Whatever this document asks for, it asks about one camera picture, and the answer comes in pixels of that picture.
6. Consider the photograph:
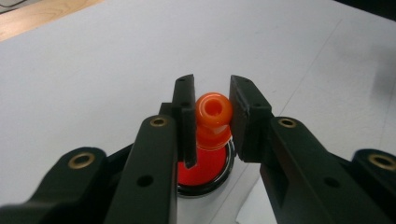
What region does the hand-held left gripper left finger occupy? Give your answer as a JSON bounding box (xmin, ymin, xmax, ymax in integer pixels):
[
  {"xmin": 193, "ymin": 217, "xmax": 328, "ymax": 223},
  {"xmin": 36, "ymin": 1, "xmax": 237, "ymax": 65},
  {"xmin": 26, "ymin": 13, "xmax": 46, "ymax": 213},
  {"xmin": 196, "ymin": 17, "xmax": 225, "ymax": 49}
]
[{"xmin": 104, "ymin": 74, "xmax": 198, "ymax": 224}]

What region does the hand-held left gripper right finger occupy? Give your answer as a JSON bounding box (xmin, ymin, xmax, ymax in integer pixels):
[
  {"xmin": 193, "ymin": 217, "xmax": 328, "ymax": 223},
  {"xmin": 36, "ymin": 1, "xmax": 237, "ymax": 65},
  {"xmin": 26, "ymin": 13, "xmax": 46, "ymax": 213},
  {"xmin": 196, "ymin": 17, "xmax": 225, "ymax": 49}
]
[{"xmin": 229, "ymin": 74, "xmax": 390, "ymax": 224}]

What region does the round red ink pad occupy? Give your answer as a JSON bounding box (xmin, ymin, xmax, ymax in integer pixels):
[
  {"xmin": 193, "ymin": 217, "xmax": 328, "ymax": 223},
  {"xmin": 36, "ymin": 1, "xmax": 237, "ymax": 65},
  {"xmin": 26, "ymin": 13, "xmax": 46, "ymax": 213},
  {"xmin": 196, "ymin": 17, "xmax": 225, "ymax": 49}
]
[{"xmin": 177, "ymin": 139, "xmax": 236, "ymax": 198}]

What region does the orange stamp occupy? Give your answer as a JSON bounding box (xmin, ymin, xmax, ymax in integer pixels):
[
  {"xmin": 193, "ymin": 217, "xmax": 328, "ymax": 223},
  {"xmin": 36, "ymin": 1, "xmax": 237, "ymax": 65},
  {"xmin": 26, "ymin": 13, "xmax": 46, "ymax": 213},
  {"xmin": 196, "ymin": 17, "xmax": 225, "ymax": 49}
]
[{"xmin": 195, "ymin": 91, "xmax": 233, "ymax": 152}]

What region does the large white table mat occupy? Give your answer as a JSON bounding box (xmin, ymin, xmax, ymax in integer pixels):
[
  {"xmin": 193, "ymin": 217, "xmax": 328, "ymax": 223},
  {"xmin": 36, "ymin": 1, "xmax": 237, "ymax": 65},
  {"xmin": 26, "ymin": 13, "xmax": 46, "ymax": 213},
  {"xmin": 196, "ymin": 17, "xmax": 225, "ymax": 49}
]
[{"xmin": 0, "ymin": 0, "xmax": 396, "ymax": 224}]

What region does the wooden table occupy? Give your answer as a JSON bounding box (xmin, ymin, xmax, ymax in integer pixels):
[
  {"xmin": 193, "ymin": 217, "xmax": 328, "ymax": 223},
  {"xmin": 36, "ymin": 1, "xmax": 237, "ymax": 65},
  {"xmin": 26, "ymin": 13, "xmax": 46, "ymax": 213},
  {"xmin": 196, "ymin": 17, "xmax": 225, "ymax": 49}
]
[{"xmin": 0, "ymin": 0, "xmax": 104, "ymax": 43}]

